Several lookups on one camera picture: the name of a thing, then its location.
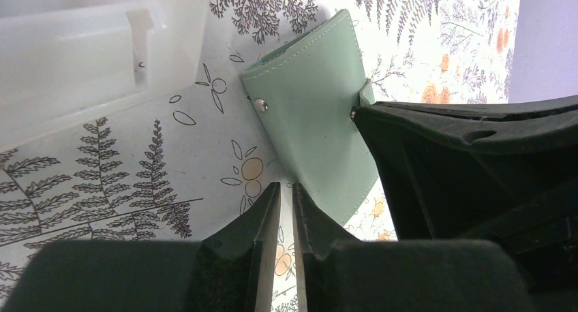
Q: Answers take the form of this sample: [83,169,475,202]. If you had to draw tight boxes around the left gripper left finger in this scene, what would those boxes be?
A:
[4,183,281,311]

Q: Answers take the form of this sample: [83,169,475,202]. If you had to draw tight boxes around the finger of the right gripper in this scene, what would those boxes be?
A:
[354,96,577,292]

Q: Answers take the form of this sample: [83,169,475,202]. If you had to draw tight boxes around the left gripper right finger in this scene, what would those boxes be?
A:
[292,183,534,311]

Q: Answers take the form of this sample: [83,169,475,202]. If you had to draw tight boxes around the green card holder wallet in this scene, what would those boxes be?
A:
[241,9,378,225]

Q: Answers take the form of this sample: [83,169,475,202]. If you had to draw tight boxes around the white plastic card box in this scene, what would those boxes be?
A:
[1,0,209,151]

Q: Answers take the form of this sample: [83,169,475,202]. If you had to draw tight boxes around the floral patterned table mat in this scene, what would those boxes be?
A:
[1,0,521,302]

